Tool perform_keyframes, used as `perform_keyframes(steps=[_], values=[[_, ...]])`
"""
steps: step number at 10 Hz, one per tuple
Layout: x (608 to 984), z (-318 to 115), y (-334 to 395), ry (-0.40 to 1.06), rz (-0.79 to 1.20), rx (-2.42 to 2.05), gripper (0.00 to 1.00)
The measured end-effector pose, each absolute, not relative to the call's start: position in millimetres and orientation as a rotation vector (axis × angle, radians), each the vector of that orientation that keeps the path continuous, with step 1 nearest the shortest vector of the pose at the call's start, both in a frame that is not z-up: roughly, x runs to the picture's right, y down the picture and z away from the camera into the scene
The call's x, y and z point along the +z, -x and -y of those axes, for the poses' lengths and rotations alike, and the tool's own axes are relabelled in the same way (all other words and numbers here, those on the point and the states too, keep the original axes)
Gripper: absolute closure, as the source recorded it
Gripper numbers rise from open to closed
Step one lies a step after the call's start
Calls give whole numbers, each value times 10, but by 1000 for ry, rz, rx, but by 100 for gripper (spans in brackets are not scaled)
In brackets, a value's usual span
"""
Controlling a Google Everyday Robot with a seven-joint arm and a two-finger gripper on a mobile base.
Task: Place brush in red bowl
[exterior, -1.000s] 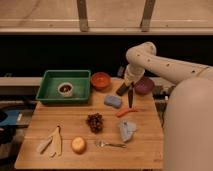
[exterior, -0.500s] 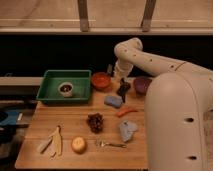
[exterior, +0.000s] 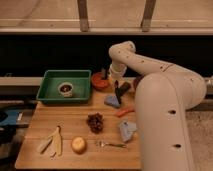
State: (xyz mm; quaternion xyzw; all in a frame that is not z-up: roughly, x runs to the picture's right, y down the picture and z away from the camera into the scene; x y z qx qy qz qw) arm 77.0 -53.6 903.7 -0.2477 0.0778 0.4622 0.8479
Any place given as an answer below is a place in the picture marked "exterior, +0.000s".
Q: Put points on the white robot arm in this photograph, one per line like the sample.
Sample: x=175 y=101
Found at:
x=162 y=97

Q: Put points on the silver fork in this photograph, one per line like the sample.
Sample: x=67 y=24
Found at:
x=102 y=144

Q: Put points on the blue object at left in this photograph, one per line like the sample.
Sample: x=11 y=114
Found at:
x=10 y=117

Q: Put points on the yellow round fruit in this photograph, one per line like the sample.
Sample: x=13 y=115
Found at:
x=78 y=145

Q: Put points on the small white cup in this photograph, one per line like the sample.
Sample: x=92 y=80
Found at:
x=65 y=89

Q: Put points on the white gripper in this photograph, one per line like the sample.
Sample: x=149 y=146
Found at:
x=116 y=73

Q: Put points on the purple bowl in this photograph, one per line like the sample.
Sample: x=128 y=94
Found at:
x=136 y=81

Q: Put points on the dark brown block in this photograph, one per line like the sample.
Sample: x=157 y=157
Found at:
x=125 y=87

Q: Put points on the light blue cloth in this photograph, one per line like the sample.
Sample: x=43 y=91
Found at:
x=127 y=130

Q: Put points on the blue sponge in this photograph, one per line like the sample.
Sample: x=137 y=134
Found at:
x=111 y=101

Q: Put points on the green plastic tray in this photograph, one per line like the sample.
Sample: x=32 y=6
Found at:
x=80 y=79

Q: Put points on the banana peel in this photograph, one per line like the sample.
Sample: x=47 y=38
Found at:
x=54 y=140

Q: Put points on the bunch of dark grapes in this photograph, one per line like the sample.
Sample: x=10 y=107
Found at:
x=95 y=122

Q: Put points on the red bowl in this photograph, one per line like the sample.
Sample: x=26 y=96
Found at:
x=98 y=82

